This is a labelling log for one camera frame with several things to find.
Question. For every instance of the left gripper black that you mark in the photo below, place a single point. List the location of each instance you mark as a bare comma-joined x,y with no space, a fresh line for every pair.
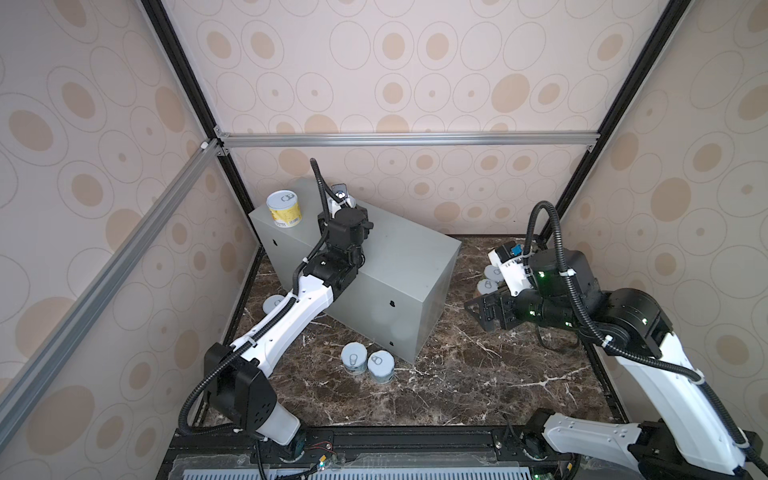
363,223

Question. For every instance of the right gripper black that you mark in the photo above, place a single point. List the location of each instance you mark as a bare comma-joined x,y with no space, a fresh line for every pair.
501,302

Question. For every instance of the tall yellow label can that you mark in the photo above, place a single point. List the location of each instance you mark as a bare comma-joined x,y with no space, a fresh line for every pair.
284,208

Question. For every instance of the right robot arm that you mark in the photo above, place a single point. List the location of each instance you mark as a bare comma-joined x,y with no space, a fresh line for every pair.
695,436

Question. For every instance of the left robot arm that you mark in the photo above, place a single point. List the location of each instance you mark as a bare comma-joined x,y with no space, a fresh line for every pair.
237,375

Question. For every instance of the pink label can middle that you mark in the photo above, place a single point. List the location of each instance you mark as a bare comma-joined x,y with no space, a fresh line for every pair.
486,286

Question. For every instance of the green label can far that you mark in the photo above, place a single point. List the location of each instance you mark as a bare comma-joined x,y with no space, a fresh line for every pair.
493,274

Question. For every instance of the grey metal cabinet box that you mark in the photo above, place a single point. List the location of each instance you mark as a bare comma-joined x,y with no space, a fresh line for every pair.
398,295

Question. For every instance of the green can behind cabinet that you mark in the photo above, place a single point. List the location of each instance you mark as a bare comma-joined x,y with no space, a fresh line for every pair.
271,303

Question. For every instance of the blue label can right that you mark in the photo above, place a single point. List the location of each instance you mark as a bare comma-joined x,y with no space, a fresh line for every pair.
381,366

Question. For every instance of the blue label can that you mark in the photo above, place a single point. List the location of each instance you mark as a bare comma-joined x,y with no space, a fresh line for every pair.
381,366
354,357

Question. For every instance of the blue label can left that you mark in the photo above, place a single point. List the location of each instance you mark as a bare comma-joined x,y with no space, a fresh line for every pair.
354,357

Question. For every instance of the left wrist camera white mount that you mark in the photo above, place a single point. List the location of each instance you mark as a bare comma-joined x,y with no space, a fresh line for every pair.
340,198

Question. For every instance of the horizontal aluminium back rail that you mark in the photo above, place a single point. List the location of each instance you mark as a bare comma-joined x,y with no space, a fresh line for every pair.
425,139

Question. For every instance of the aluminium left side rail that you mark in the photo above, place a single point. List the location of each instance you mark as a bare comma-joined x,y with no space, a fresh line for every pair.
39,372

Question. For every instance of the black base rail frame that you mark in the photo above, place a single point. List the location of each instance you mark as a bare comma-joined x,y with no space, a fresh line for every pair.
400,452

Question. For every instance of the black left corner post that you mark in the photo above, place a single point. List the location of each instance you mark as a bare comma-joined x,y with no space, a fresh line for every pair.
161,24

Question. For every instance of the black corner post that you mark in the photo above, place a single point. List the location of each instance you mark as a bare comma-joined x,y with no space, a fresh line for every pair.
649,55
161,24

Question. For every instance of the black right corner post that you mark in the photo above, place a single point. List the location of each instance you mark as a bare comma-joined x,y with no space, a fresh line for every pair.
649,55

